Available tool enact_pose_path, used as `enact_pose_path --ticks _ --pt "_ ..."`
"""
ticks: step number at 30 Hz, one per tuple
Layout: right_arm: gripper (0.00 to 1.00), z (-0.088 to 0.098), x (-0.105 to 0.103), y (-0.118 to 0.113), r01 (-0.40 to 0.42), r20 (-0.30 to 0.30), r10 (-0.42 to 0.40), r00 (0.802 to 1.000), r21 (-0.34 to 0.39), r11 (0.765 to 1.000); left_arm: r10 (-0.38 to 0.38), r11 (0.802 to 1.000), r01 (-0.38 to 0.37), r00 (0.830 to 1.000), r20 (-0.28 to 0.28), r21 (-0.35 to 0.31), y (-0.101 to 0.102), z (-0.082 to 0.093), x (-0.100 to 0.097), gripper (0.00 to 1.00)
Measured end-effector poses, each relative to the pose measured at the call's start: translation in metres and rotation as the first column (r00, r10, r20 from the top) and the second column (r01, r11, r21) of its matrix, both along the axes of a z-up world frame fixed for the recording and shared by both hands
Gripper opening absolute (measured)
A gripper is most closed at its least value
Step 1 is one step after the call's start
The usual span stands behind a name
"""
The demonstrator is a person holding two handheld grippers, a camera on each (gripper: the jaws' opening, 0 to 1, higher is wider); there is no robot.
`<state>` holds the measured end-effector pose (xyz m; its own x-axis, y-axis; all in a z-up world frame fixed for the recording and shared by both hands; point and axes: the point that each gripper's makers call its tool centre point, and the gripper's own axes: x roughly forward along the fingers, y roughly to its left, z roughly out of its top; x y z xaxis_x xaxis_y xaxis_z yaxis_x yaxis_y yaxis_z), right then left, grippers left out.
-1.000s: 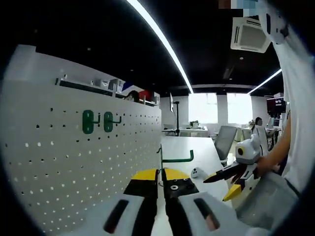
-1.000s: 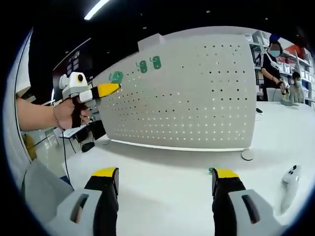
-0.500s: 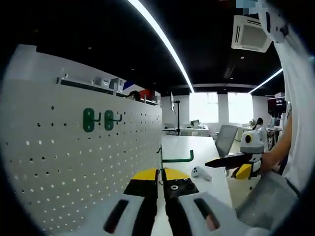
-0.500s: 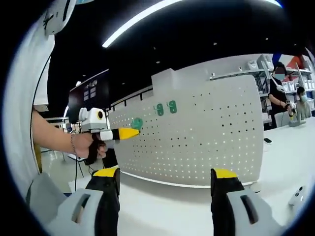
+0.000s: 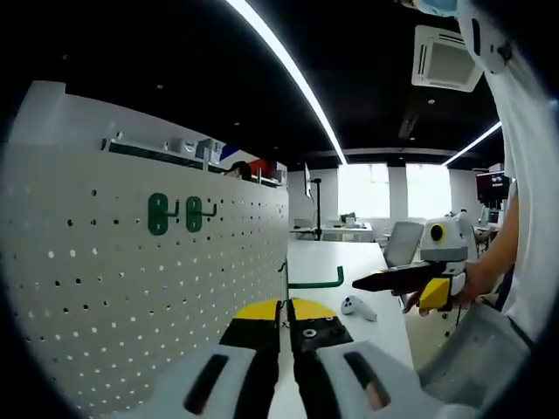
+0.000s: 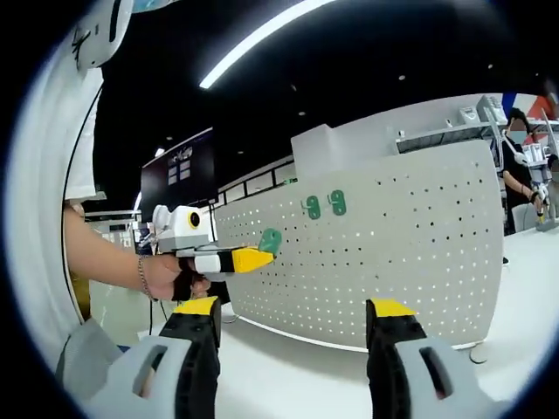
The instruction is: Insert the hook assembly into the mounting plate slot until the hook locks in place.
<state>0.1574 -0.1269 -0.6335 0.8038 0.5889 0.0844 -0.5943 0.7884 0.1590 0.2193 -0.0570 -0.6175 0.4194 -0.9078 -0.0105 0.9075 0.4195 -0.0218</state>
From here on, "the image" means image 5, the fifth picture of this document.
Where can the grey mesh office chair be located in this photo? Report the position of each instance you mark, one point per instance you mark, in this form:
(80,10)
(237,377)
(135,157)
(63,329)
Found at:
(476,349)

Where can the green hook assembly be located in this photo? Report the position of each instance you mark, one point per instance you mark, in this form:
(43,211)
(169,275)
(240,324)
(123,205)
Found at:
(157,214)
(314,286)
(194,214)

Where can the white office chair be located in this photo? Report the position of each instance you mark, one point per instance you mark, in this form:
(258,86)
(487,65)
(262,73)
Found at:
(404,242)

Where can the black tripod stand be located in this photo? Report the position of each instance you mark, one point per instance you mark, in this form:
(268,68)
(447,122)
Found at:
(319,209)

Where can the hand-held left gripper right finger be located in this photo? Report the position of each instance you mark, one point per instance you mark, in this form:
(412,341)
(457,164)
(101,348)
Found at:
(340,384)

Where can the person's right hand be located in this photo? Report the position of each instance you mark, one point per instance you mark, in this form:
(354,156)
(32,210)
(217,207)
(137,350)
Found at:
(475,283)

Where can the metal storage shelf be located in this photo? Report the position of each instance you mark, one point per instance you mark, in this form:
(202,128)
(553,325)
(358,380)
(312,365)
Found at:
(153,150)

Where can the blue face mask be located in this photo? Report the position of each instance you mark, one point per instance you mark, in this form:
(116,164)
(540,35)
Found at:
(436,6)

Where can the white handheld controller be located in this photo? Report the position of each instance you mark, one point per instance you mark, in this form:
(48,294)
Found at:
(356,307)

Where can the flat monitor panel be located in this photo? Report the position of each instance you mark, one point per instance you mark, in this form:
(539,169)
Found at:
(308,183)

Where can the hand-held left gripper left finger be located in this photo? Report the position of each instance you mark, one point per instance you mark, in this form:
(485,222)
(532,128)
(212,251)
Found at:
(222,384)

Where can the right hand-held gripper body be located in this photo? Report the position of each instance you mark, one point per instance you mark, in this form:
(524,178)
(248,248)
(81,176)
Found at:
(450,240)

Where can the ceiling air conditioner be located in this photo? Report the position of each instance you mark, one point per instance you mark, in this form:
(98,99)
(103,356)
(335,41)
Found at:
(445,59)

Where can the white chest-worn device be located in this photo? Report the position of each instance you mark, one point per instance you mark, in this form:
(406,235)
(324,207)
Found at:
(485,48)

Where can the white perforated mounting plate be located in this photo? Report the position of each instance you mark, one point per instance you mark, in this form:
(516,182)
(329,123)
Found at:
(109,288)

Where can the ceiling light strip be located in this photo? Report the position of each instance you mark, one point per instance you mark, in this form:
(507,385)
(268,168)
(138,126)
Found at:
(293,74)
(474,144)

